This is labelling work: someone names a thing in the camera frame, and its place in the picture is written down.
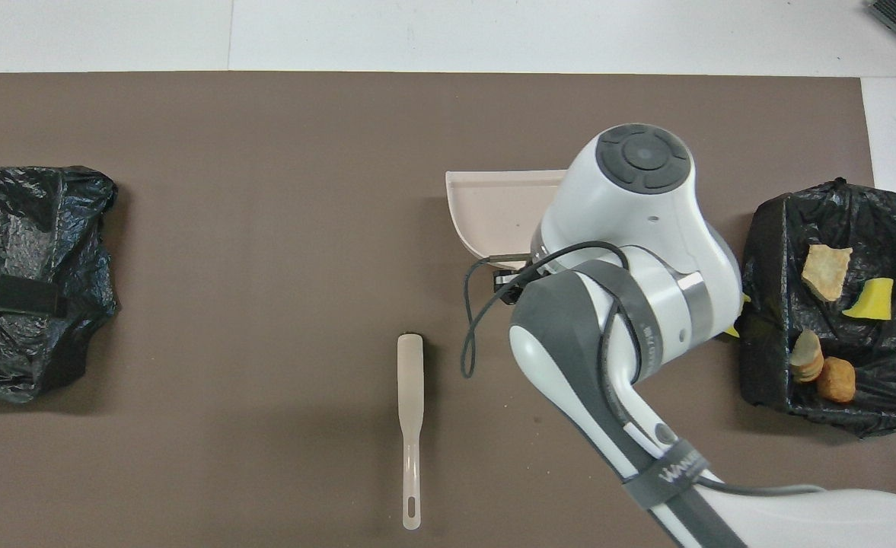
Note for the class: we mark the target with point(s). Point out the beige hand brush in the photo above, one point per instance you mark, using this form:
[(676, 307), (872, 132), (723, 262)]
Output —
[(409, 380)]

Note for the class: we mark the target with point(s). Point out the yellow sponge piece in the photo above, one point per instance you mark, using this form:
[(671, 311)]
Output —
[(872, 301), (733, 330)]

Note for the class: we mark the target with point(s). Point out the striped croissant piece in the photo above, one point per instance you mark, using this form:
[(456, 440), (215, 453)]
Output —
[(807, 358)]

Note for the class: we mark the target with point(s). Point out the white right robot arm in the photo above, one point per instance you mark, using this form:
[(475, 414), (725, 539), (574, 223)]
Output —
[(630, 213)]

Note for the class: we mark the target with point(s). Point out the brown bread roll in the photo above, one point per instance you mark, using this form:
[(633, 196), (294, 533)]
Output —
[(836, 379)]

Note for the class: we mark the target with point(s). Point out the beige plastic dustpan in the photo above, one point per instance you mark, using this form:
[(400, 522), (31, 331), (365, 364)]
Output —
[(493, 205)]

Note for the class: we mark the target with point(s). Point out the brown table mat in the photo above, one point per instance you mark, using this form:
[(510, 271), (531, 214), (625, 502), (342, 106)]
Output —
[(189, 137)]

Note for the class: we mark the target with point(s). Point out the black bag-lined trash bin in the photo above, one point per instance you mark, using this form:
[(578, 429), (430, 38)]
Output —
[(29, 213), (798, 221)]

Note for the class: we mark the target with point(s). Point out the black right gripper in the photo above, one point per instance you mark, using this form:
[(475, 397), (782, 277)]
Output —
[(510, 285)]

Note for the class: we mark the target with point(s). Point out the pale bread piece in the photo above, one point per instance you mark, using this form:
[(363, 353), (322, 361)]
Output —
[(827, 272)]

